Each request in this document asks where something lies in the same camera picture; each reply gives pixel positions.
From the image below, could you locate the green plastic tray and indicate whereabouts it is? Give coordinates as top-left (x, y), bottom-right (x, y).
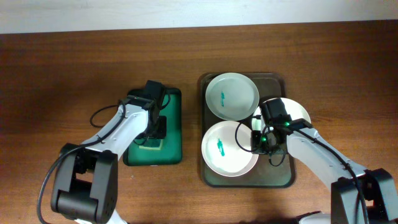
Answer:
top-left (123, 88), bottom-right (183, 166)

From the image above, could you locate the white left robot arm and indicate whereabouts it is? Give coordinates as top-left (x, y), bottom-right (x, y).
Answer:
top-left (49, 80), bottom-right (167, 223)

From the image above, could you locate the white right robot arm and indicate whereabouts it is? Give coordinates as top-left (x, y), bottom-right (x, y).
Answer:
top-left (251, 98), bottom-right (397, 224)

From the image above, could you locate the brown serving tray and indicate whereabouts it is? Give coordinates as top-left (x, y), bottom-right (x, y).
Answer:
top-left (198, 72), bottom-right (296, 189)

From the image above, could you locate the white plate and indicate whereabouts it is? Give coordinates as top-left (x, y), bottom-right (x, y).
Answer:
top-left (201, 121), bottom-right (259, 177)
top-left (250, 98), bottom-right (311, 131)

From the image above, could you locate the grey plate with stain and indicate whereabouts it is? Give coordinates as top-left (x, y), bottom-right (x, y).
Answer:
top-left (205, 72), bottom-right (259, 121)

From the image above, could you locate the green yellow sponge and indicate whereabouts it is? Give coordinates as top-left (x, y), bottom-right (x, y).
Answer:
top-left (139, 139), bottom-right (164, 151)

